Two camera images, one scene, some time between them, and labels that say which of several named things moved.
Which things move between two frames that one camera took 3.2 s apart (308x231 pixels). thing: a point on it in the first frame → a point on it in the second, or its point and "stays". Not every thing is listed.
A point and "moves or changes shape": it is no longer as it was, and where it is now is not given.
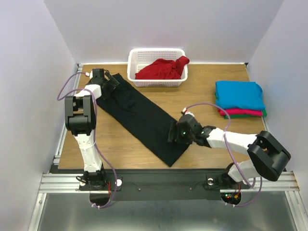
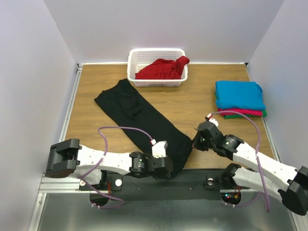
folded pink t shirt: [241, 112] stays
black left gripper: [113, 83] → [163, 176]
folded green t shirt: [264, 111] stays
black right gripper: [173, 131] → [199, 140]
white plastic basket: [138, 57] stays
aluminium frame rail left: [64, 130] stays
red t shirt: [162, 69] stays
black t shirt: [143, 120] moves or changes shape
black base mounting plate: [173, 185] stays
